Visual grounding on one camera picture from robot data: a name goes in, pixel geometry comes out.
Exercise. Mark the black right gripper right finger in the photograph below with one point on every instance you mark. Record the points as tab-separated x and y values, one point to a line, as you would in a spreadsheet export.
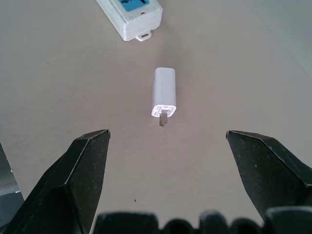
265	170

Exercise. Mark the white power strip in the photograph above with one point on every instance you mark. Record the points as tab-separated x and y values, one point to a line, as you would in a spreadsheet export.
136	17

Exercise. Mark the white plug adapter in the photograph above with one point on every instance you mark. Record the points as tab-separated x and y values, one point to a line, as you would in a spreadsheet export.
164	91

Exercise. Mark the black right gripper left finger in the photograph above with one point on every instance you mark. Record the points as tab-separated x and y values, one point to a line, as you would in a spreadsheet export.
65	180

